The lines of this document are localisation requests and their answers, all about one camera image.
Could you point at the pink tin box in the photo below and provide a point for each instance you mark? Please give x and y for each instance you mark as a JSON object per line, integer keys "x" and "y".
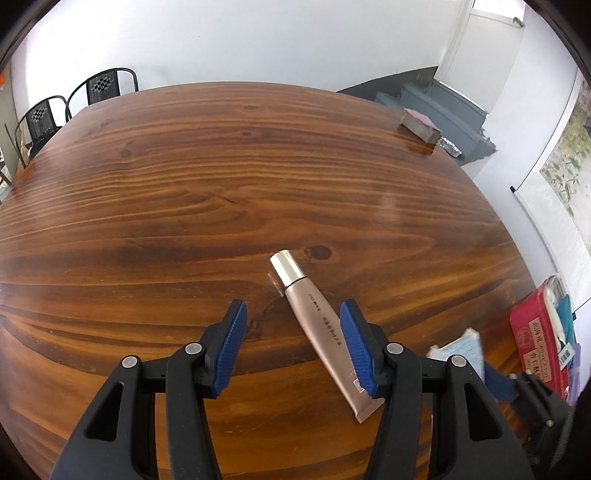
{"x": 531, "y": 332}

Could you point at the stack of pink cards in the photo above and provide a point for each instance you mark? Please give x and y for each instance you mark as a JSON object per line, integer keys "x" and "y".
{"x": 421, "y": 127}

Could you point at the grey stairs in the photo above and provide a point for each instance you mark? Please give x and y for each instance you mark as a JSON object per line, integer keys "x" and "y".
{"x": 443, "y": 110}

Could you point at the white door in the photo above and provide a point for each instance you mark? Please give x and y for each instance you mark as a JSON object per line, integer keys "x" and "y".
{"x": 485, "y": 50}

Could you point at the light blue packet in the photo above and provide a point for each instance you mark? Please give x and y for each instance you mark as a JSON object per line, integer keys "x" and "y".
{"x": 464, "y": 348}

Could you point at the landscape wall scroll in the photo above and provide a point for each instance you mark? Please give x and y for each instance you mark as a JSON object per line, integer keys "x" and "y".
{"x": 568, "y": 194}

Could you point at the purple tube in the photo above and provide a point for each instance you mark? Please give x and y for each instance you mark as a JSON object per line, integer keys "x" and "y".
{"x": 576, "y": 385}

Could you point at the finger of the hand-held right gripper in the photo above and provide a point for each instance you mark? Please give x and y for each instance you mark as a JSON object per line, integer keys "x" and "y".
{"x": 501, "y": 385}

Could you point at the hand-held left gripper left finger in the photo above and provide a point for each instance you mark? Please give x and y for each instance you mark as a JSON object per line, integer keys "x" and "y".
{"x": 228, "y": 350}

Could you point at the black metal chair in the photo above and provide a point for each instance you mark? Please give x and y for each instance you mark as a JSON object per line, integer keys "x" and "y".
{"x": 102, "y": 87}
{"x": 41, "y": 120}

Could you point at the beige tube with gold cap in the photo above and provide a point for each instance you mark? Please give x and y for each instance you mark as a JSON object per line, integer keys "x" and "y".
{"x": 309, "y": 314}

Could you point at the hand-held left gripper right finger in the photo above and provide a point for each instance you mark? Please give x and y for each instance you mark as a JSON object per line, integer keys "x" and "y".
{"x": 358, "y": 350}

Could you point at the dark striped cloth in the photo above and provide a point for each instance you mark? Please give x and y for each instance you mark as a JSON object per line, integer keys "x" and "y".
{"x": 575, "y": 443}

